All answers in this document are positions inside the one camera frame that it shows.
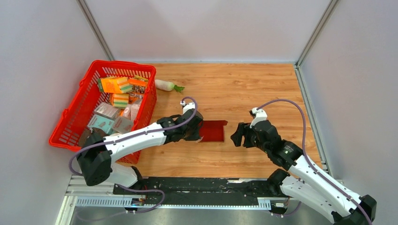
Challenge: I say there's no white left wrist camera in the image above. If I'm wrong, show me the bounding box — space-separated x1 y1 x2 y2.
181 101 197 116

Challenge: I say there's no brown pouch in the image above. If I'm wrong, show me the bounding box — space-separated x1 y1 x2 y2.
77 127 106 147

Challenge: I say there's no red plastic basket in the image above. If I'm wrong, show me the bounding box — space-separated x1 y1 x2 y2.
48 60 157 152

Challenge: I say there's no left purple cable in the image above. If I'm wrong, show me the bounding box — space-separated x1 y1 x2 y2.
68 96 199 215

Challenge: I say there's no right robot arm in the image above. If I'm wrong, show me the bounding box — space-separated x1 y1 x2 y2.
230 120 377 225

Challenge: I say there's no orange sponge pack upper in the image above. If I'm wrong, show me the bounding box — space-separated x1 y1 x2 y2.
97 76 133 94

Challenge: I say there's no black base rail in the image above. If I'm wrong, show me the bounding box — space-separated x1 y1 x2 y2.
132 177 287 206

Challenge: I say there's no grey pink packet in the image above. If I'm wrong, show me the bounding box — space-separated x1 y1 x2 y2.
112 116 134 134

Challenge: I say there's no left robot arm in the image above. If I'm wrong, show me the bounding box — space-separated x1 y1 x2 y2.
77 109 203 195

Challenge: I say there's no orange snack box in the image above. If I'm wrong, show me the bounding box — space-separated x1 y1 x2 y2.
128 76 149 104

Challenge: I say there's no white radish toy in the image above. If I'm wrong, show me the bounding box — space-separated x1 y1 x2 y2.
154 79 185 93

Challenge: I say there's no teal packet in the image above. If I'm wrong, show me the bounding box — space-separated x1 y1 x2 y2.
87 114 114 134

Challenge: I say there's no purple cable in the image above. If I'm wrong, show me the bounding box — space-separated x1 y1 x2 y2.
68 96 199 215
250 98 374 224

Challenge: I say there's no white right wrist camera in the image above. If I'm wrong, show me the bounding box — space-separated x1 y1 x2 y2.
249 107 268 128

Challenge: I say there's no orange sponge pack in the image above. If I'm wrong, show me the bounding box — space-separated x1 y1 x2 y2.
97 76 133 94
109 93 129 108

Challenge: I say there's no red paper box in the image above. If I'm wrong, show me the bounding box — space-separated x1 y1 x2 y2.
199 120 228 142

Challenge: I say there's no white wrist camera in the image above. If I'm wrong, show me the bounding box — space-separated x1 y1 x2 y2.
181 101 197 116
249 107 268 128

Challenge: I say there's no pink white carton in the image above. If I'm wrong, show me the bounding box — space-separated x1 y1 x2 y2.
121 99 142 121

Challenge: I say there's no orange sponge pack lower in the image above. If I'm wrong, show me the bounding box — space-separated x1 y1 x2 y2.
109 93 129 108

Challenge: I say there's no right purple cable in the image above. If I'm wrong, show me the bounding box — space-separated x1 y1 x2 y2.
250 98 374 224

